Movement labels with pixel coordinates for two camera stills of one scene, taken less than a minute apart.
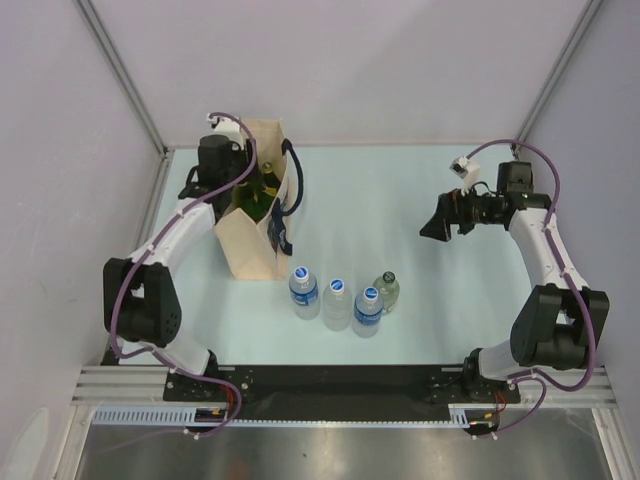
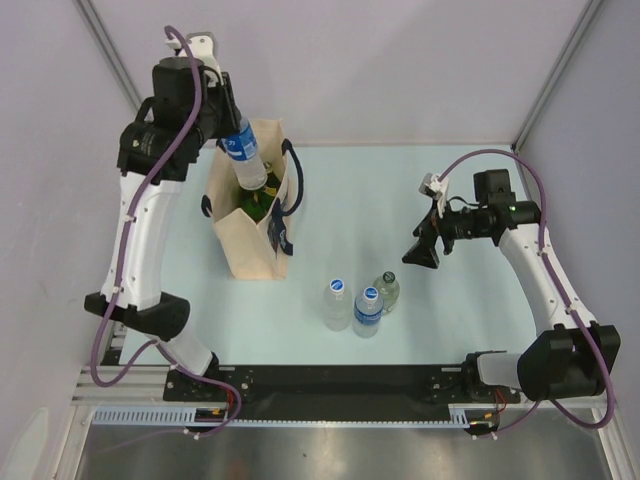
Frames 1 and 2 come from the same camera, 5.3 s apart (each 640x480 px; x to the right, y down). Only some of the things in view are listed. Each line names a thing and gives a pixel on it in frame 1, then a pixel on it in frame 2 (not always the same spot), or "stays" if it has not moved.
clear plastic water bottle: [337, 306] stays
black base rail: [348, 383] stays
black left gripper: [240, 155] → [222, 90]
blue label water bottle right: [368, 310] stays
